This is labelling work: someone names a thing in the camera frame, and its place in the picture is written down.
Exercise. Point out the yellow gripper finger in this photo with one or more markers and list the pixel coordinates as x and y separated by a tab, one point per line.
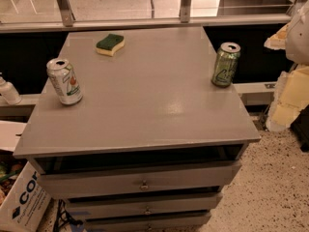
291	96
278	40

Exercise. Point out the green soda can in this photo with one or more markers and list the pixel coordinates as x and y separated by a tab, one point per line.
226	63

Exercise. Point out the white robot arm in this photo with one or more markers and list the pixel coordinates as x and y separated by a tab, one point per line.
297	42

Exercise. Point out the white 7up can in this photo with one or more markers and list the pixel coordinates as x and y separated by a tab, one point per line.
62	76

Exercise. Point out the grey drawer cabinet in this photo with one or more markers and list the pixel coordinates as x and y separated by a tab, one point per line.
151	104

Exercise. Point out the bottom grey drawer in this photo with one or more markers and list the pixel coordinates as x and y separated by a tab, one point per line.
147	223

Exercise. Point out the grey drawer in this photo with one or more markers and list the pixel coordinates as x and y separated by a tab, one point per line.
102	183
147	223
146	206

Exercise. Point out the green yellow sponge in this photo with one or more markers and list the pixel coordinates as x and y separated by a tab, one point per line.
110	44

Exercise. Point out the middle grey drawer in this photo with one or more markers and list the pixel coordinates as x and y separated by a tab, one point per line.
146	206

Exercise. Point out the top grey drawer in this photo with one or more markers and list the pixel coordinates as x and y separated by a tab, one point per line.
102	183

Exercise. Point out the white plastic bottle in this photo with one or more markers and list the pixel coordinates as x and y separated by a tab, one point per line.
8	92

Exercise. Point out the white cardboard box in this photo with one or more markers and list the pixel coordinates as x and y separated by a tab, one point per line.
22	208

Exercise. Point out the metal window frame rail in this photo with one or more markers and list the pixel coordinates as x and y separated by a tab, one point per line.
74	15

